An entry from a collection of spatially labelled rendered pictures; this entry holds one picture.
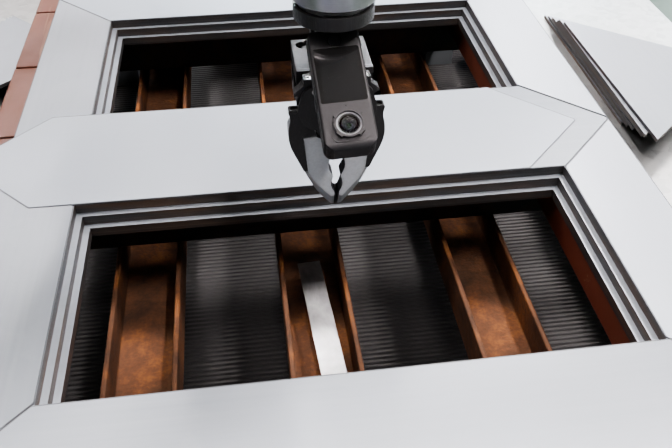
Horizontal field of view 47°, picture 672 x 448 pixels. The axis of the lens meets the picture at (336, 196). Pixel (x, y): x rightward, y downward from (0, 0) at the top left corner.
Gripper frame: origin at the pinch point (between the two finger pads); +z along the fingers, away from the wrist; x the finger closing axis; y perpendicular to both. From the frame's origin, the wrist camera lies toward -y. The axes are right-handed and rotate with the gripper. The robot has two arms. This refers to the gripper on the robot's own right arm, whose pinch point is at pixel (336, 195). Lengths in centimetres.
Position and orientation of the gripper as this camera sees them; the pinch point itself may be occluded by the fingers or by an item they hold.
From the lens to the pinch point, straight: 78.1
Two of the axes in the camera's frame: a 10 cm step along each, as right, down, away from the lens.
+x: -9.9, 0.8, -1.0
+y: -1.3, -6.3, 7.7
